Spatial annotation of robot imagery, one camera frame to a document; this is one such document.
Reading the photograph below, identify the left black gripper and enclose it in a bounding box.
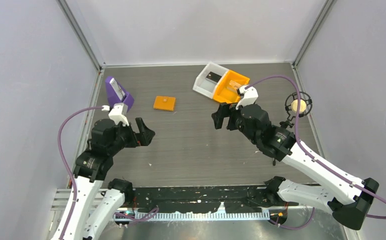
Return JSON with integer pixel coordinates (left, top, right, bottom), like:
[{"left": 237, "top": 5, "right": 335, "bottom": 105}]
[{"left": 108, "top": 116, "right": 155, "bottom": 154}]

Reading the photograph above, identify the orange card holder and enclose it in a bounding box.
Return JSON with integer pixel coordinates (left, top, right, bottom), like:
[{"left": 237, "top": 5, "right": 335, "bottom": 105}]
[{"left": 153, "top": 96, "right": 176, "bottom": 111}]

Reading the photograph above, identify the black card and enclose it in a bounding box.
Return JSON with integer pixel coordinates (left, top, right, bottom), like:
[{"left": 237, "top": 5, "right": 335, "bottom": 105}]
[{"left": 205, "top": 72, "right": 222, "bottom": 84}]

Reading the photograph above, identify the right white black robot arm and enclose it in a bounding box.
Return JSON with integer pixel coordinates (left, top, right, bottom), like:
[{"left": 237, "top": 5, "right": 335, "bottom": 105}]
[{"left": 211, "top": 103, "right": 379, "bottom": 230}]

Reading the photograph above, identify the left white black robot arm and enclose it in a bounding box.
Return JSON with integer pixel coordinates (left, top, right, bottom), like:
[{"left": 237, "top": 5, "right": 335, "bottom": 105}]
[{"left": 52, "top": 117, "right": 155, "bottom": 240}]

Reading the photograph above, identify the clear card in orange bin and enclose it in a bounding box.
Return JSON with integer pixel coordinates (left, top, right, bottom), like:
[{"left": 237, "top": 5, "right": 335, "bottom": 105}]
[{"left": 226, "top": 80, "right": 243, "bottom": 93}]

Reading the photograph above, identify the white card in purple stand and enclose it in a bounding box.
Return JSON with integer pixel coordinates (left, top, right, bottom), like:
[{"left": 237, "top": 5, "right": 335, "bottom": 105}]
[{"left": 109, "top": 78, "right": 126, "bottom": 102}]

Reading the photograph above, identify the orange plastic bin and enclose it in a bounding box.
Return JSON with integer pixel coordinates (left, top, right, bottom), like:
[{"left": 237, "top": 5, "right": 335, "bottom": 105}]
[{"left": 212, "top": 70, "right": 250, "bottom": 104}]

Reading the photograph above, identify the white plastic bin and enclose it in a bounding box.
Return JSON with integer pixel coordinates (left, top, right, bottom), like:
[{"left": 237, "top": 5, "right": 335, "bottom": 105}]
[{"left": 193, "top": 62, "right": 229, "bottom": 99}]

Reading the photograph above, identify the purple stand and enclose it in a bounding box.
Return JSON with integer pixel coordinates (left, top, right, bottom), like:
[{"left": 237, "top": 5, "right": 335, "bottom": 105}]
[{"left": 105, "top": 76, "right": 134, "bottom": 112}]

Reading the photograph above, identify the black microphone tripod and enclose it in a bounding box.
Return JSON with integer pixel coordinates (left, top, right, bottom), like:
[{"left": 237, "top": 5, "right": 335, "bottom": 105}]
[{"left": 272, "top": 119, "right": 295, "bottom": 166}]

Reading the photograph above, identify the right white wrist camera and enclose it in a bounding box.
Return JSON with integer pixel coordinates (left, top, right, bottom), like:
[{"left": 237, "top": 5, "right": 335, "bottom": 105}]
[{"left": 236, "top": 85, "right": 259, "bottom": 110}]

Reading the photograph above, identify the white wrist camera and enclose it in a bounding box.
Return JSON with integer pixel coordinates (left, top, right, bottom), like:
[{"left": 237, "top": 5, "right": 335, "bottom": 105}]
[
  {"left": 108, "top": 103, "right": 130, "bottom": 127},
  {"left": 236, "top": 85, "right": 259, "bottom": 110}
]

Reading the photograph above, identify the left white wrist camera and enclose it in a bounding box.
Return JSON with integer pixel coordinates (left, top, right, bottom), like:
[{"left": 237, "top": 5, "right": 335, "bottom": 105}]
[{"left": 108, "top": 103, "right": 130, "bottom": 127}]

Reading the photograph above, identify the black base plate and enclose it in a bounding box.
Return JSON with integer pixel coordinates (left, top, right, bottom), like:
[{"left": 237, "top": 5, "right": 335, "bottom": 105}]
[{"left": 101, "top": 185, "right": 299, "bottom": 215}]

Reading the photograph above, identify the aluminium frame rail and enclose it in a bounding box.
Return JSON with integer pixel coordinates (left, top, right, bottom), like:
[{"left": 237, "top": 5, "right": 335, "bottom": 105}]
[{"left": 112, "top": 200, "right": 288, "bottom": 223}]

